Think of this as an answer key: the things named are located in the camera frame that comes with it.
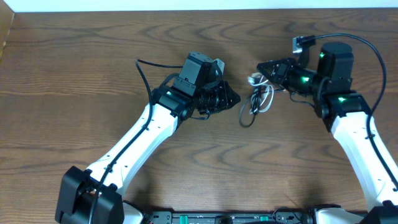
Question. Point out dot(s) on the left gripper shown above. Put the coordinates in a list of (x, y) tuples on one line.
[(222, 99)]

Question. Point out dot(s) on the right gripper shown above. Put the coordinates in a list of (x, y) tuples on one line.
[(285, 68)]

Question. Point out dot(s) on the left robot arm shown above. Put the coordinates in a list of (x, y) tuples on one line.
[(95, 195)]

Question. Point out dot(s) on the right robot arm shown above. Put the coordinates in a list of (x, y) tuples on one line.
[(348, 118)]

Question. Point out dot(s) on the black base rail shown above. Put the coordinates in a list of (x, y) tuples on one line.
[(283, 215)]

